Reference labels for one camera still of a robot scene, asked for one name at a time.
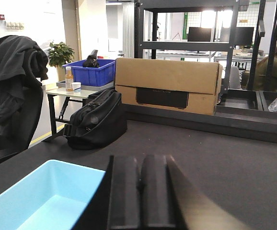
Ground black computer monitor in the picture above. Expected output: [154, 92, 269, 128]
[234, 27, 254, 46]
[187, 27, 212, 42]

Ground light blue plastic bin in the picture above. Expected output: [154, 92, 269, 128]
[0, 160, 105, 230]

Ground cardboard box with black panel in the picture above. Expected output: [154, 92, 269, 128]
[115, 58, 223, 115]

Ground green potted plant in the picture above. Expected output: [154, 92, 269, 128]
[48, 42, 75, 67]

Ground black metal shelving rack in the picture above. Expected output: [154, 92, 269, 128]
[133, 0, 277, 92]

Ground black computer monitor left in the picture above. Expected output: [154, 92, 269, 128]
[187, 27, 212, 42]

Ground black tray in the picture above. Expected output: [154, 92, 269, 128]
[216, 89, 277, 114]

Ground dark object in blue crate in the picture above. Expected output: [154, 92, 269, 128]
[82, 49, 99, 68]

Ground black jacket on chair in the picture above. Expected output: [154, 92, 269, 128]
[0, 35, 48, 137]

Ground black office chair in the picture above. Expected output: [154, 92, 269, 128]
[0, 87, 44, 163]

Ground black shoulder bag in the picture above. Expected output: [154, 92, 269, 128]
[42, 89, 128, 150]

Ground folding side table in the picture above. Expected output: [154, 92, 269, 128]
[46, 80, 115, 137]

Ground white cup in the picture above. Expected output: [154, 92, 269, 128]
[71, 82, 81, 92]

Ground orange drink bottle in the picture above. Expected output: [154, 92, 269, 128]
[65, 66, 73, 92]

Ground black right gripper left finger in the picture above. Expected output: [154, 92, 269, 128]
[108, 156, 140, 229]

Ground black computer monitor right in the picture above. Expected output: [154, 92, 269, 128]
[234, 27, 254, 46]

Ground dark conveyor belt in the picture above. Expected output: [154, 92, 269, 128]
[0, 121, 277, 230]

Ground blue crate on table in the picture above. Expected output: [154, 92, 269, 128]
[62, 59, 115, 86]

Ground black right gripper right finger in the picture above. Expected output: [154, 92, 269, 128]
[141, 155, 176, 228]

